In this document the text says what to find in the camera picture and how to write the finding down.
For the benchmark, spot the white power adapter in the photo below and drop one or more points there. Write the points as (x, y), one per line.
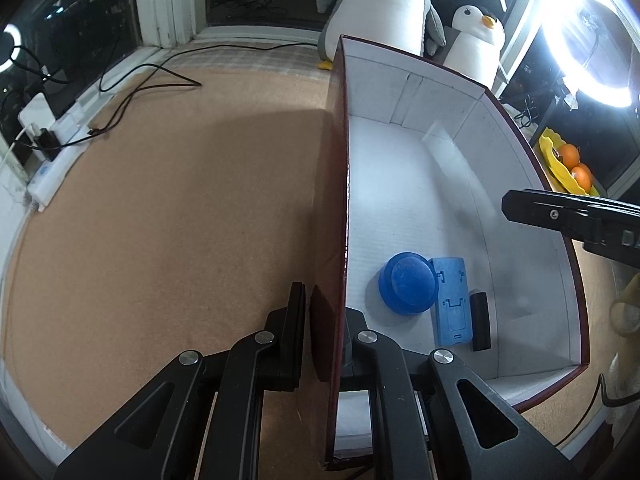
(35, 110)

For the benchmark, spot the black lipstick tube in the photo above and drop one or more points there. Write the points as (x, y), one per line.
(480, 320)

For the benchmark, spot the yellow fruit tray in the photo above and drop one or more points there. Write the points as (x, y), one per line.
(547, 147)

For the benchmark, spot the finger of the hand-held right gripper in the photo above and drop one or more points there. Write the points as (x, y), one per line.
(545, 210)

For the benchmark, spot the blue round lid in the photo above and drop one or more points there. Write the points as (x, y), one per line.
(407, 282)

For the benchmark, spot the beige cloth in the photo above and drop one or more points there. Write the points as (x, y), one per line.
(622, 307)

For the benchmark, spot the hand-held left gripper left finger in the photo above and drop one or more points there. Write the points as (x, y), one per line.
(295, 340)

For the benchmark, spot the small penguin plush toy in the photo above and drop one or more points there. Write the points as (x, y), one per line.
(472, 55)

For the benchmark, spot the red cardboard box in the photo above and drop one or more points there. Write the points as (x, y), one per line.
(425, 185)

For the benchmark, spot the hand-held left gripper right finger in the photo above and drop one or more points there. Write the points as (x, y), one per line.
(352, 355)

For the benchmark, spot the large penguin plush toy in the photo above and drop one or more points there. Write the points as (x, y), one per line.
(380, 5)

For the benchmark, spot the white window frame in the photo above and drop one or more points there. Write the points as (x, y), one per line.
(160, 5)

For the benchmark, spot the black plug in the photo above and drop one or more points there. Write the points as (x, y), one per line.
(46, 142)

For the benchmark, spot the brown cork mat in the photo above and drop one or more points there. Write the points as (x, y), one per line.
(175, 210)

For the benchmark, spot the crumpled clear tape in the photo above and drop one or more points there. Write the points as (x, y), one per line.
(571, 101)

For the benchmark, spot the white power strip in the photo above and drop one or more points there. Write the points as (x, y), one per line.
(47, 180)

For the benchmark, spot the orange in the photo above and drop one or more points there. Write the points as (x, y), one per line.
(582, 177)
(569, 156)

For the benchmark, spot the blue phone stand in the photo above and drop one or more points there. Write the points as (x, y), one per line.
(452, 310)

